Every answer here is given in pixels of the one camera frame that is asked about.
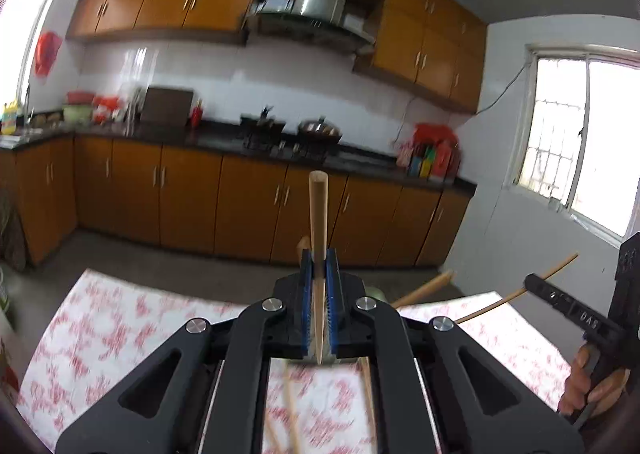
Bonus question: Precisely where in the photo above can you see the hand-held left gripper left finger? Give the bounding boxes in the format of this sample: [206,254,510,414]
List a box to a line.
[55,249,318,454]

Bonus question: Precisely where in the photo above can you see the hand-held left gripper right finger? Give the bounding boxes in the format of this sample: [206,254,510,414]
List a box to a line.
[322,248,587,454]

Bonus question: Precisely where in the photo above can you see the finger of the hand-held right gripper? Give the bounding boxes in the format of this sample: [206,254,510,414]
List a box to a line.
[523,273,577,324]

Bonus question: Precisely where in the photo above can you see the person's right hand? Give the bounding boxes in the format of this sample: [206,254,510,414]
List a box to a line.
[557,344,631,417]

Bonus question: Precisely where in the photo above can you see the pink floral tablecloth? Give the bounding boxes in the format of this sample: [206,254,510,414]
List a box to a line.
[15,268,573,454]

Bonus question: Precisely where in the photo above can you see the wooden base cabinets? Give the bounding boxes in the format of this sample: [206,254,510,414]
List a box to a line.
[0,131,473,270]

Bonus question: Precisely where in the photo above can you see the barred window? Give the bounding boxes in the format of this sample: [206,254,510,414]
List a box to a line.
[505,42,640,247]

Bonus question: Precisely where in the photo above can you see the row of condiment bottles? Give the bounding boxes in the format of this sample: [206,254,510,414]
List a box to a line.
[397,139,461,180]

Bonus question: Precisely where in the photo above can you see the red bag behind bottles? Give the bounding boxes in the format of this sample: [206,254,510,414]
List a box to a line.
[414,123,460,147]

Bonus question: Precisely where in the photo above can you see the gas stove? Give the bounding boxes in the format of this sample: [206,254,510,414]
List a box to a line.
[240,131,346,157]

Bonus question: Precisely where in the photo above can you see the black kitchen countertop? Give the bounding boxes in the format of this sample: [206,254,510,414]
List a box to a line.
[0,117,478,197]

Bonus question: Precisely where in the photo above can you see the black wok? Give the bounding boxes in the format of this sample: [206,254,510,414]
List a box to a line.
[240,107,288,145]

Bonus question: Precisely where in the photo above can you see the pan with metal lid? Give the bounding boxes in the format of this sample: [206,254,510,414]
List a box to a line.
[297,118,343,142]

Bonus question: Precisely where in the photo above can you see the brown patterned sack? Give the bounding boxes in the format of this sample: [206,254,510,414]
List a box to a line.
[0,189,28,270]

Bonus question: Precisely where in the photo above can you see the dark cutting board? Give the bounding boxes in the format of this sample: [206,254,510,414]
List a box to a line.
[140,87,196,125]

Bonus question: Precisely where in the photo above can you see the steel canister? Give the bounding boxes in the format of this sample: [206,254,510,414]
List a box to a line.
[122,87,143,122]

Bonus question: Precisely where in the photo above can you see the red and white bag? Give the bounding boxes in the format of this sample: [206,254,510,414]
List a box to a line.
[92,95,123,124]

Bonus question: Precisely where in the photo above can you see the green basin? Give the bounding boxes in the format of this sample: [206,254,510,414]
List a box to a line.
[62,103,94,125]

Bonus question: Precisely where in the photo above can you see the sink faucet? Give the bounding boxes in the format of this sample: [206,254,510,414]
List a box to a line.
[22,84,36,127]

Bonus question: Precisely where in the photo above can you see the yellow detergent bottle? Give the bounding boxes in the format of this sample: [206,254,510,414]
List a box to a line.
[1,102,25,135]

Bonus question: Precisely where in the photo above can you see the hanging red plastic bag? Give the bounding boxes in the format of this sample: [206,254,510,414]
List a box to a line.
[34,32,65,78]

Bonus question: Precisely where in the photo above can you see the window beside sink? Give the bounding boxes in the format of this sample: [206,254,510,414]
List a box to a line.
[0,0,76,105]

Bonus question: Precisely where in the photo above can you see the wall cable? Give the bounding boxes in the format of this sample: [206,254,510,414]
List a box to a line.
[475,62,531,115]

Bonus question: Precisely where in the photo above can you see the thin wall cord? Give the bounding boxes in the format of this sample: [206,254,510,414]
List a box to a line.
[390,99,413,150]

